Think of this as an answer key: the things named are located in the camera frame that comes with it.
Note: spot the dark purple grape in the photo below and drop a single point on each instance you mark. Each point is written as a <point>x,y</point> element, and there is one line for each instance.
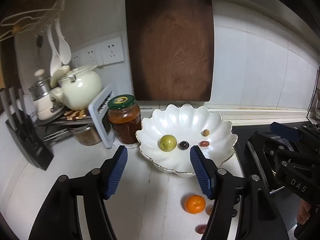
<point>183,145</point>

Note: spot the small glass spice jar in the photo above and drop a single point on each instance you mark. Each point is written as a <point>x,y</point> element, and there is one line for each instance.
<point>86,134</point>

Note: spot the person's right hand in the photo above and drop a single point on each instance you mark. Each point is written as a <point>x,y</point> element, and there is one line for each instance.
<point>303,212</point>

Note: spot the cream ceramic teapot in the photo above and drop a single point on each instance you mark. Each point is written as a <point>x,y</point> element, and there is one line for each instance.
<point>78,88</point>

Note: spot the white wall socket panel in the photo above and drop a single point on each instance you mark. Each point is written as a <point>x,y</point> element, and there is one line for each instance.
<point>100,54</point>

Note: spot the orange-brown wrinkled fruit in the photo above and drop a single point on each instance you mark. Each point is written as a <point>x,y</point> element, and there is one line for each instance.
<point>209,209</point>

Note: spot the black wire condiment shelf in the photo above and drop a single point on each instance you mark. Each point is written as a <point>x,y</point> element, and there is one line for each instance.
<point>313,109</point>

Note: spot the white hanging spatula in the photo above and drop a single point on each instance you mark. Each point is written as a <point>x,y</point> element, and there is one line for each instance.
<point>64,48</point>

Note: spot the red oblong jujube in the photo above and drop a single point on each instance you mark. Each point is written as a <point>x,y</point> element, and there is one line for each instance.
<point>204,143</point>

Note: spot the small red fruit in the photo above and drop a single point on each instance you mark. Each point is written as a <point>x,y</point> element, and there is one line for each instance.
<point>200,229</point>

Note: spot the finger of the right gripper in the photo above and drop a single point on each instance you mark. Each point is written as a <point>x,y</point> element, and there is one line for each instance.
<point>287,129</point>
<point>295,155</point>

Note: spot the black gas stove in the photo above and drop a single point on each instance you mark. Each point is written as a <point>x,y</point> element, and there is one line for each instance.
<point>251,165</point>

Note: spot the glass jar chili sauce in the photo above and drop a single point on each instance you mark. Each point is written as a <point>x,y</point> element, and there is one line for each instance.
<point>124,115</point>

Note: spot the white hanging spoon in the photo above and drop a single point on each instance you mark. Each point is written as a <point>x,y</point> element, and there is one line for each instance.
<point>55,62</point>

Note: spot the green apple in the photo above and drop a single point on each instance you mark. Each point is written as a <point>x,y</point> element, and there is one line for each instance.
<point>167,143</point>

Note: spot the black knife block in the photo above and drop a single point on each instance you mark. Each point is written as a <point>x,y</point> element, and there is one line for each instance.
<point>23,131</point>

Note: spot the dark grape near gripper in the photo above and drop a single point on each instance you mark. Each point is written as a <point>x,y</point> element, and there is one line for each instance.
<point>235,212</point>

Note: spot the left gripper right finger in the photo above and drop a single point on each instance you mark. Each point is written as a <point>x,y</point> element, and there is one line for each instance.
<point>259,217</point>

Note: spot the white scalloped bowl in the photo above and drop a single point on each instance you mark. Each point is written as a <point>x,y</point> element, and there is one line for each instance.
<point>185,123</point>

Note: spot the white frame rack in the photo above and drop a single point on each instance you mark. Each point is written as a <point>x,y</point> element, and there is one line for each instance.
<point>98,111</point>

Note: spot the steel steamer pot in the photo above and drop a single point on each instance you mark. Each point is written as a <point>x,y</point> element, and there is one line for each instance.
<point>45,106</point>

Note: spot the orange tangerine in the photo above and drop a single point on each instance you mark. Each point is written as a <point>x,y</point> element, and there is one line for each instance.
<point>194,204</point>

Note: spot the small yellow-brown longan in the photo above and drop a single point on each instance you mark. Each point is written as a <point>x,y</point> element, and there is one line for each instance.
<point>205,132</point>

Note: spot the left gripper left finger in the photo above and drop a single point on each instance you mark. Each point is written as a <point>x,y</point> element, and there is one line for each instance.
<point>58,216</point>

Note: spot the brown wooden cutting board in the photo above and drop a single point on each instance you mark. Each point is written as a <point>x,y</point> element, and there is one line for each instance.
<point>171,49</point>

